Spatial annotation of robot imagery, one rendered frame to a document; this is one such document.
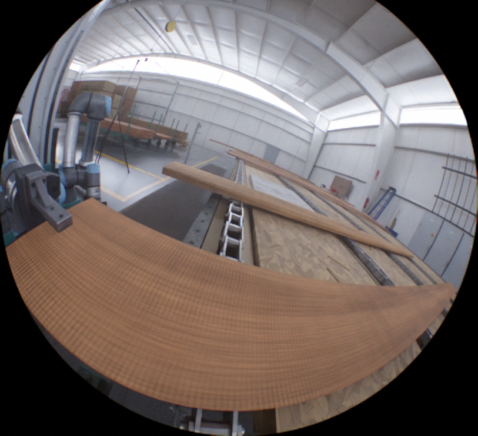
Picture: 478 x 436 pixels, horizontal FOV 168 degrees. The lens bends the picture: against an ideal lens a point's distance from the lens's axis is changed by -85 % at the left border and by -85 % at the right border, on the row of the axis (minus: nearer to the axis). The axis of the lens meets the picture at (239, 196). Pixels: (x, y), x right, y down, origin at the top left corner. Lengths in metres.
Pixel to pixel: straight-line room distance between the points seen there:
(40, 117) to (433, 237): 6.77
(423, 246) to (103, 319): 5.86
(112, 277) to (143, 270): 0.04
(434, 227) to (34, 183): 6.04
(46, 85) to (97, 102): 0.41
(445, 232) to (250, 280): 5.62
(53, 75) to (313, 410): 1.41
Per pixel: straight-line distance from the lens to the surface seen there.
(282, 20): 7.71
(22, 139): 0.65
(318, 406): 0.27
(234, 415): 0.19
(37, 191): 0.27
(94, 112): 0.99
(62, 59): 1.18
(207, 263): 0.22
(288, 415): 0.24
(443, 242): 5.66
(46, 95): 1.20
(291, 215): 0.66
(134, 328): 0.16
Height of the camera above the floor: 1.03
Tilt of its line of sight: 16 degrees down
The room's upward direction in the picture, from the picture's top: 22 degrees clockwise
